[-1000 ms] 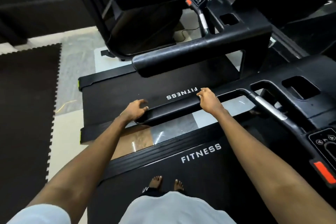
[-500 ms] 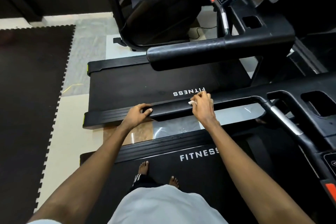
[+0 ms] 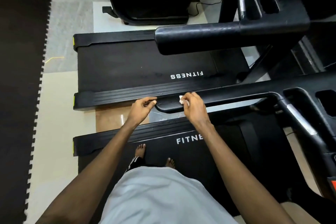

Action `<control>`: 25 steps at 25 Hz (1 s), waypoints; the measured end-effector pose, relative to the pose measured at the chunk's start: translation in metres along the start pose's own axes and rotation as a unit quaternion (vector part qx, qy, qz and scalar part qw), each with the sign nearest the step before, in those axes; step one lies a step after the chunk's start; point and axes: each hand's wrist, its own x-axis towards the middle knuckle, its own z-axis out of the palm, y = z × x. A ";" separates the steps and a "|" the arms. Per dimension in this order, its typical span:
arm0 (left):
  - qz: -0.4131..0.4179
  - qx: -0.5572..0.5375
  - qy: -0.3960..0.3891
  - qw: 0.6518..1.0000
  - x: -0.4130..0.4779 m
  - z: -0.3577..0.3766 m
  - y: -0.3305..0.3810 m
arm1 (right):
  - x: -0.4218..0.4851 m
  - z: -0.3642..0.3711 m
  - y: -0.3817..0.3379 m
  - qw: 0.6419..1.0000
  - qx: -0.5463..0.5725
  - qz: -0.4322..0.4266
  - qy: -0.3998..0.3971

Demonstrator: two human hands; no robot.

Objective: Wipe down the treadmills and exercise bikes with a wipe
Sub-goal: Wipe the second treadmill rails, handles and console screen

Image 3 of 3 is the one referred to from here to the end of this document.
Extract black power cable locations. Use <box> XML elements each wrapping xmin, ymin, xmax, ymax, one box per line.
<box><xmin>188</xmin><ymin>0</ymin><xmax>222</xmax><ymax>11</ymax></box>

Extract black interlocking foam mat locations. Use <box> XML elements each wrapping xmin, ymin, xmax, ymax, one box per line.
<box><xmin>0</xmin><ymin>0</ymin><xmax>54</xmax><ymax>224</ymax></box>

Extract person's right hand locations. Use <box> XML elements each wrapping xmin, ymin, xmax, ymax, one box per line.
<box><xmin>180</xmin><ymin>91</ymin><xmax>212</xmax><ymax>130</ymax></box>

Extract black striped trousers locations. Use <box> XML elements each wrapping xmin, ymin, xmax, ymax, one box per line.
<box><xmin>127</xmin><ymin>155</ymin><xmax>149</xmax><ymax>174</ymax></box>

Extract person's right forearm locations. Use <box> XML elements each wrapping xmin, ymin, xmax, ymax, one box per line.
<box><xmin>197</xmin><ymin>121</ymin><xmax>295</xmax><ymax>224</ymax></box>

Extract black treadmill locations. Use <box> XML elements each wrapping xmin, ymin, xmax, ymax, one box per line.
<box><xmin>72</xmin><ymin>71</ymin><xmax>336</xmax><ymax>224</ymax></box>
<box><xmin>72</xmin><ymin>0</ymin><xmax>336</xmax><ymax>112</ymax></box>

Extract small white wipe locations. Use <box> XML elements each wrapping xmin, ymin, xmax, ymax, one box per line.
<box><xmin>178</xmin><ymin>94</ymin><xmax>190</xmax><ymax>108</ymax></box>

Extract person's left forearm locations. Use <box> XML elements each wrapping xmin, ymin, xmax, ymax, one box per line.
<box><xmin>37</xmin><ymin>121</ymin><xmax>140</xmax><ymax>224</ymax></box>

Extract person's left hand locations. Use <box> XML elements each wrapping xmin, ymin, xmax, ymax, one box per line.
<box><xmin>124</xmin><ymin>97</ymin><xmax>158</xmax><ymax>130</ymax></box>

